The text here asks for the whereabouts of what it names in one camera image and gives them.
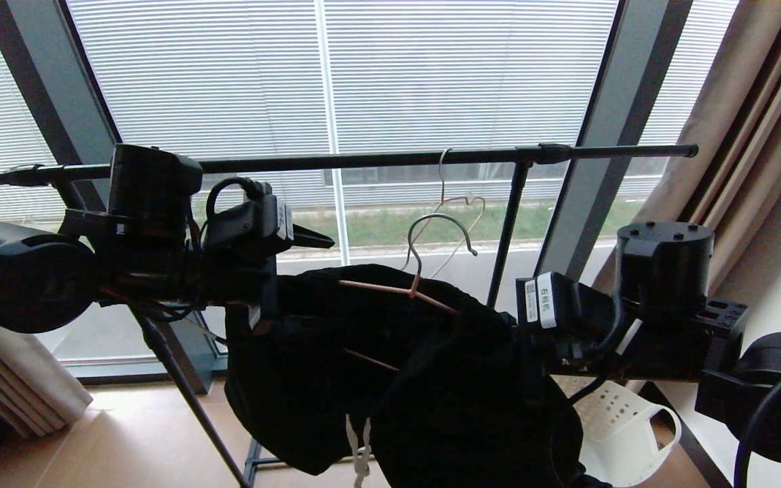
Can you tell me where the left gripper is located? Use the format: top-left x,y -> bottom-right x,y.
199,226 -> 336,336

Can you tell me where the white laundry basket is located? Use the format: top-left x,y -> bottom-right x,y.
557,380 -> 683,487

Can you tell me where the black garment with white cord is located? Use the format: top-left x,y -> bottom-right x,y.
224,264 -> 585,488

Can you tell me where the pink clothes hanger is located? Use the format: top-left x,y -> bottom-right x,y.
338,213 -> 479,373
400,148 -> 487,280

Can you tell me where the window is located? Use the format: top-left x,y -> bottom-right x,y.
0,0 -> 742,384

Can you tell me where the black clothes rack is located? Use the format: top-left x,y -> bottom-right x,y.
0,142 -> 700,488

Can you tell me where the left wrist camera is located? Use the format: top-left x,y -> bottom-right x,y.
203,177 -> 296,262

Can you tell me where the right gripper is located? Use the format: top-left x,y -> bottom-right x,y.
515,327 -> 637,409

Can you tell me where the black cable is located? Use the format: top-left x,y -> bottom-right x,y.
567,302 -> 637,407
733,351 -> 781,488

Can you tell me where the brown curtain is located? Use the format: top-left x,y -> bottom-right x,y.
593,0 -> 781,319
0,317 -> 94,439

